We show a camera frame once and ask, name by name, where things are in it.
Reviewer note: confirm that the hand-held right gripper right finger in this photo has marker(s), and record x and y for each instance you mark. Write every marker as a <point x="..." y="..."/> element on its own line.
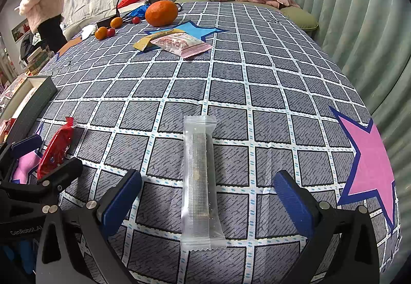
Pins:
<point x="293" y="200"/>

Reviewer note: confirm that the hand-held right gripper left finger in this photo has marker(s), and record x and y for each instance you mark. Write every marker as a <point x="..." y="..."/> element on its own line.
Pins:
<point x="123" y="199"/>

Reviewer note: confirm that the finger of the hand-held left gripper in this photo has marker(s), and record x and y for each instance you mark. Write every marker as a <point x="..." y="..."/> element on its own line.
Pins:
<point x="62" y="174"/>
<point x="27" y="144"/>

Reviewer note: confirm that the red snack packet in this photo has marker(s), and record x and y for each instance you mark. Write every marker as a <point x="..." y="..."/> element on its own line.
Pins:
<point x="56" y="146"/>

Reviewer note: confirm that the grey box with white inside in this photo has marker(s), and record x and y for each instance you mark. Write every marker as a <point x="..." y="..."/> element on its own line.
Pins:
<point x="40" y="94"/>

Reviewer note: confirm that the clear snack packet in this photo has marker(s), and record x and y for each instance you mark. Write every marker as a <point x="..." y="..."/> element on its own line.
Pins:
<point x="199" y="181"/>

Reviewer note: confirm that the person's left hand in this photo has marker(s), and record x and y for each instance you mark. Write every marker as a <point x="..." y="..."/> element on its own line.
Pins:
<point x="19" y="256"/>

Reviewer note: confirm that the pile of colourful packets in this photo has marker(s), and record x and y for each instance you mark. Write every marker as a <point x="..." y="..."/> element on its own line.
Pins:
<point x="11" y="91"/>

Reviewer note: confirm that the stack of books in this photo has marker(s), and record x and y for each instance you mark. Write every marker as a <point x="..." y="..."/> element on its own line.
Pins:
<point x="38" y="60"/>

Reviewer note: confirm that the grey checked tablecloth with stars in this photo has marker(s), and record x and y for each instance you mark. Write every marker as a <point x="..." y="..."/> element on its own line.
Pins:
<point x="257" y="110"/>

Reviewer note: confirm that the crumpled white tissue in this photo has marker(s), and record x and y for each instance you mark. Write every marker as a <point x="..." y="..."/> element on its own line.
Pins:
<point x="87" y="32"/>

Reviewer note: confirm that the small orange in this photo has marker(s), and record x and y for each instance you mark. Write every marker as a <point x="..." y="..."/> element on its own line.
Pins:
<point x="100" y="33"/>
<point x="116" y="22"/>

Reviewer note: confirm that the red cherry tomato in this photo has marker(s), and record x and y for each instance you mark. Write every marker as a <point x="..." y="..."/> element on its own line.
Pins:
<point x="110" y="32"/>
<point x="136" y="20"/>

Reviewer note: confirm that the small black box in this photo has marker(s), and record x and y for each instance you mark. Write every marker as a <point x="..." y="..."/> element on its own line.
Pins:
<point x="104" y="23"/>

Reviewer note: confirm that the gold snack packet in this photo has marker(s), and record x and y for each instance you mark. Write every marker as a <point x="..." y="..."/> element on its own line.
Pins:
<point x="144" y="43"/>

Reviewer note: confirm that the pink snack packet with picture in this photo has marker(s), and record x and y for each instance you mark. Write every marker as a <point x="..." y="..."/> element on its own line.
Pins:
<point x="179" y="43"/>

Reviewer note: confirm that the blue plastic bag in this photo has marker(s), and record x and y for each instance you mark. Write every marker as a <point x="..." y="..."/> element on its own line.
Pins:
<point x="139" y="11"/>

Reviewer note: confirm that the large orange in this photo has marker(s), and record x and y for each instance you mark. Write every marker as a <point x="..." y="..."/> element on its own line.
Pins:
<point x="161" y="13"/>

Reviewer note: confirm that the pale green curtain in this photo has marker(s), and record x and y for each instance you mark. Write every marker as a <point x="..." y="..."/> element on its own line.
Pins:
<point x="353" y="14"/>

